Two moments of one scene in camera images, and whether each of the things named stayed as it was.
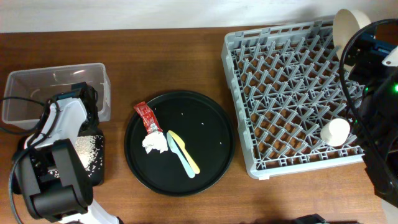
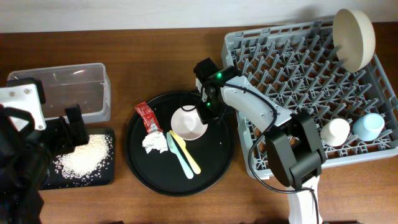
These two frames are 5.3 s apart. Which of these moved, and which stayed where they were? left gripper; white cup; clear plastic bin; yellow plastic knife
Moved: left gripper
Stayed: yellow plastic knife; clear plastic bin; white cup
